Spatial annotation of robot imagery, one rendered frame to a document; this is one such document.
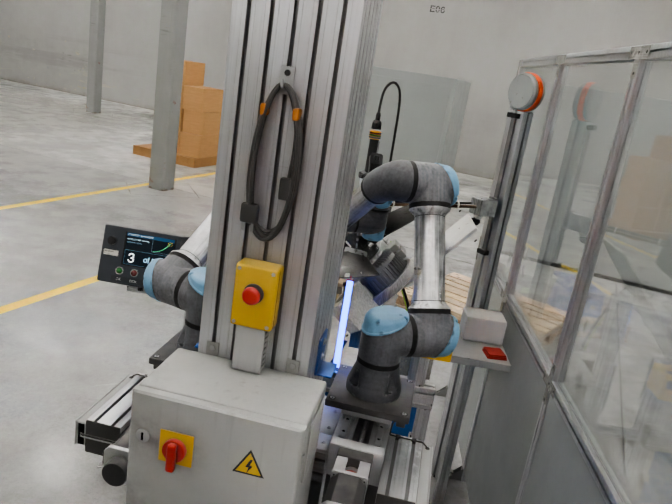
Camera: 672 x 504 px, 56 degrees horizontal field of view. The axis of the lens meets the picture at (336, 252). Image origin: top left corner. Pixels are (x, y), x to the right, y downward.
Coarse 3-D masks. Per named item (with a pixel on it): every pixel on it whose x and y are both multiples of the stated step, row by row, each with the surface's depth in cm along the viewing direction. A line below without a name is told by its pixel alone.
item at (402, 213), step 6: (396, 210) 232; (402, 210) 235; (408, 210) 238; (390, 216) 239; (396, 216) 240; (402, 216) 242; (408, 216) 243; (390, 222) 245; (396, 222) 246; (402, 222) 247; (408, 222) 248; (390, 228) 249; (396, 228) 250
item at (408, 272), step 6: (408, 258) 259; (408, 264) 251; (408, 270) 249; (402, 276) 247; (408, 276) 248; (396, 282) 246; (402, 282) 246; (390, 288) 245; (396, 288) 246; (378, 294) 247; (384, 294) 246; (390, 294) 246; (378, 300) 248; (384, 300) 247
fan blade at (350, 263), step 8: (344, 256) 239; (352, 256) 240; (360, 256) 242; (344, 264) 232; (352, 264) 232; (360, 264) 234; (368, 264) 235; (344, 272) 226; (352, 272) 226; (368, 272) 226; (376, 272) 226
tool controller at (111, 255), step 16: (112, 224) 214; (112, 240) 209; (128, 240) 210; (144, 240) 209; (160, 240) 209; (176, 240) 209; (112, 256) 210; (144, 256) 209; (160, 256) 209; (112, 272) 210; (128, 272) 210; (144, 272) 210
